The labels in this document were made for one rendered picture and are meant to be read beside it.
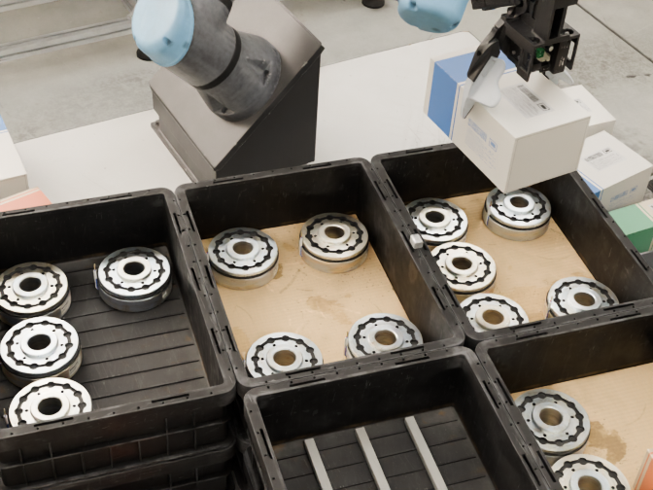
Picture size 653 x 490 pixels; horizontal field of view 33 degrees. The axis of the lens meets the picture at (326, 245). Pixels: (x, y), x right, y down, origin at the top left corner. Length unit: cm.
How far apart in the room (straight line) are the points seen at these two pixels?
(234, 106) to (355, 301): 43
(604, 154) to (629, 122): 154
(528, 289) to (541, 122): 31
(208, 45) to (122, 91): 173
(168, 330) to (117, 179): 52
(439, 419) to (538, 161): 36
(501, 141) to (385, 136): 71
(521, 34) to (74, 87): 229
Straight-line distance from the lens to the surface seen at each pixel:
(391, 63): 233
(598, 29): 399
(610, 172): 198
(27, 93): 350
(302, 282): 161
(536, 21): 139
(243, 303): 158
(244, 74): 181
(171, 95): 201
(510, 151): 142
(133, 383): 149
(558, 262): 171
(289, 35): 188
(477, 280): 161
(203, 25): 175
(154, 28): 175
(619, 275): 164
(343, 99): 221
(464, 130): 149
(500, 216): 172
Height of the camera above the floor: 195
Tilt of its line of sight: 42 degrees down
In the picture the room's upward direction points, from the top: 4 degrees clockwise
